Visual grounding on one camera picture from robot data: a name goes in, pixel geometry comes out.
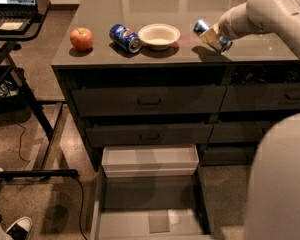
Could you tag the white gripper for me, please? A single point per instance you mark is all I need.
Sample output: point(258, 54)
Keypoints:
point(227, 26)

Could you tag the grey top right drawer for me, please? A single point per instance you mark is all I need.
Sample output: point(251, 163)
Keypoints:
point(261, 97)

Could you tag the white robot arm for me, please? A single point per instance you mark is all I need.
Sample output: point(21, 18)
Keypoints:
point(273, 196)

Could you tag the open bottom grey drawer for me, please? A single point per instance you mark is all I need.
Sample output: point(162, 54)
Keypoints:
point(151, 208)

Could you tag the redbull can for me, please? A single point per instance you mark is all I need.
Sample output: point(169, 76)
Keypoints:
point(201, 26)

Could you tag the grey bottom right drawer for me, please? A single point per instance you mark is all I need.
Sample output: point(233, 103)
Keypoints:
point(222, 156)

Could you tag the white paper bowl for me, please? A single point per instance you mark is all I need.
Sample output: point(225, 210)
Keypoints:
point(159, 36)

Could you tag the grey top left drawer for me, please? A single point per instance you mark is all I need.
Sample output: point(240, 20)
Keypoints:
point(126, 101)

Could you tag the black laptop stand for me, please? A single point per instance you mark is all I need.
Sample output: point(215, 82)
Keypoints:
point(9, 42)

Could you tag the grey middle left drawer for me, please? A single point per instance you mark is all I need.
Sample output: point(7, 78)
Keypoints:
point(165, 134)

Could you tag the blue pepsi can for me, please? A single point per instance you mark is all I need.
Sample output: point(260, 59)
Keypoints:
point(125, 38)

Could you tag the red apple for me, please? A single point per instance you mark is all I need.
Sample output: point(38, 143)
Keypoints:
point(82, 39)

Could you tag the black white sneaker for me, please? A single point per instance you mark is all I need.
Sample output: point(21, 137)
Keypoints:
point(20, 229)

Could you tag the open laptop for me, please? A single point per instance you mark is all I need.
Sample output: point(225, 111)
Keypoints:
point(16, 15)

